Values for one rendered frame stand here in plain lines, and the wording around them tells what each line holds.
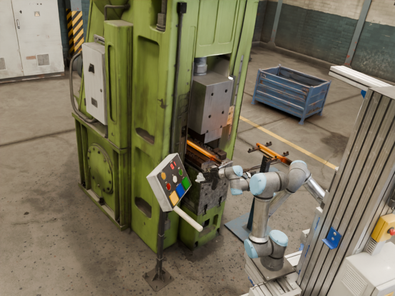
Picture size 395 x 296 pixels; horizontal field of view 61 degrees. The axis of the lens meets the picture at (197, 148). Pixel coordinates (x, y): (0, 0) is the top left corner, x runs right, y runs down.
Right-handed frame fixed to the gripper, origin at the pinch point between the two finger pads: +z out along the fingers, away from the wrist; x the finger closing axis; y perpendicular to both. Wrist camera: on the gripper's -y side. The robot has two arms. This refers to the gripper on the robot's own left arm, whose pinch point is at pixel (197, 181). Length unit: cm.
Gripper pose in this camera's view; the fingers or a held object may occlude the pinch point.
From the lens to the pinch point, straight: 241.6
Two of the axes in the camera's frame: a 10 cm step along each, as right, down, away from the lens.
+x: -3.7, 4.3, -8.2
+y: -3.8, -8.8, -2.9
